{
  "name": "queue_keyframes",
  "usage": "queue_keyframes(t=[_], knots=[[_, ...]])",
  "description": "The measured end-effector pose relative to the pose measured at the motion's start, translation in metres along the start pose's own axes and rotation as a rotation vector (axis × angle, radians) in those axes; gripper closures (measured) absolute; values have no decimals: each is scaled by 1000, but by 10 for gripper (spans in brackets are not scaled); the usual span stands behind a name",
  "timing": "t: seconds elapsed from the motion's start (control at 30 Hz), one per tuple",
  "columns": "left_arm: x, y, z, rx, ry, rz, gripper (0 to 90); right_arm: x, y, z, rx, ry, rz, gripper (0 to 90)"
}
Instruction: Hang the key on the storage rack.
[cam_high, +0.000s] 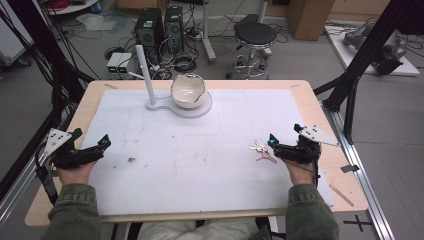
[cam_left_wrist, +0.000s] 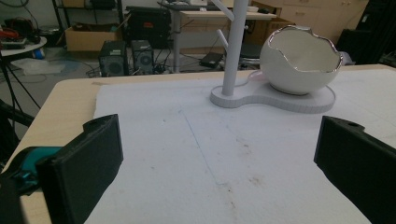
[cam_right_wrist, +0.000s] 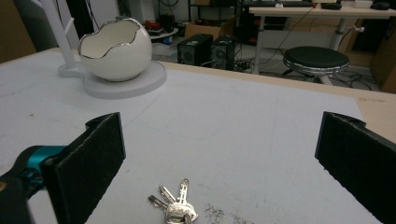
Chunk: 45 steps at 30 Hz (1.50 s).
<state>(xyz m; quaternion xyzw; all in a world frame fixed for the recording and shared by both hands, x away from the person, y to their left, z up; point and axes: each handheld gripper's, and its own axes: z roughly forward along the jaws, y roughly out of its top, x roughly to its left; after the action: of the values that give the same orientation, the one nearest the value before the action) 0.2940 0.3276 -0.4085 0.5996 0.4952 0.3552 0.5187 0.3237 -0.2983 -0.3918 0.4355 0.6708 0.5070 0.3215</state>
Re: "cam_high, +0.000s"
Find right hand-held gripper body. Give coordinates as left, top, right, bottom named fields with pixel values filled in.
left=273, top=123, right=342, bottom=165

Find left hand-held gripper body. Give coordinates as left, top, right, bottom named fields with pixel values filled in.
left=34, top=127, right=105, bottom=170

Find bunch of keys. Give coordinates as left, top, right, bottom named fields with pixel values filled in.
left=248, top=139, right=278, bottom=165

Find person's left hand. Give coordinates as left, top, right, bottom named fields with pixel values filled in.
left=54, top=159, right=98, bottom=187

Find person's right hand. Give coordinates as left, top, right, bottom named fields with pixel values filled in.
left=282, top=155, right=322, bottom=186

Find black tape piece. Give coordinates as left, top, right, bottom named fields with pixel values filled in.
left=340, top=163, right=361, bottom=174

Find thin wooden stick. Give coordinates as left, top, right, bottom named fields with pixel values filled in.
left=328, top=183, right=355, bottom=208

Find white table mat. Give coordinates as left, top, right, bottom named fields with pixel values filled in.
left=80, top=87, right=335, bottom=217

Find white power supply box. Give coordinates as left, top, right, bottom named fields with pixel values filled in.
left=106, top=52, right=133, bottom=75

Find white ceramic bowl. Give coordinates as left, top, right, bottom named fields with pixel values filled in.
left=170, top=72, right=207, bottom=110

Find black round stool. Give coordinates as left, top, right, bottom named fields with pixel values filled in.
left=225, top=21, right=278, bottom=81

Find white platform board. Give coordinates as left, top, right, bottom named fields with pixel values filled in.
left=324, top=24, right=421, bottom=78

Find person's legs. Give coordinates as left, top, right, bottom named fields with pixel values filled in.
left=137, top=217, right=258, bottom=240

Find black computer tower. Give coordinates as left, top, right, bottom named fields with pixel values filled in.
left=134, top=7, right=165, bottom=48
left=163, top=5, right=185, bottom=52

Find white table leg stand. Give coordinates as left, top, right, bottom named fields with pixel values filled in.
left=199, top=0, right=218, bottom=65

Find cardboard box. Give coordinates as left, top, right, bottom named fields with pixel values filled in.
left=285, top=0, right=336, bottom=42

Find grey machine on platform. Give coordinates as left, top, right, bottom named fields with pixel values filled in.
left=342, top=23, right=409, bottom=76

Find right hand-held gripper cable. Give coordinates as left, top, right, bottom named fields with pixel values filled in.
left=286, top=159, right=322, bottom=188

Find aluminium rail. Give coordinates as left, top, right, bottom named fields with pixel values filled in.
left=320, top=101, right=397, bottom=240

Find white stand with post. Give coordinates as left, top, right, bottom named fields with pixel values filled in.
left=134, top=44, right=214, bottom=120

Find black metal frame with cables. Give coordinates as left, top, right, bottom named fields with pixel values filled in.
left=0, top=0, right=96, bottom=201

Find black metal frame stand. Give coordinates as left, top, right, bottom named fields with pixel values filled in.
left=313, top=0, right=424, bottom=145

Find coiled black cable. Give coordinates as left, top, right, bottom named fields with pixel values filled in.
left=172, top=52, right=198, bottom=73

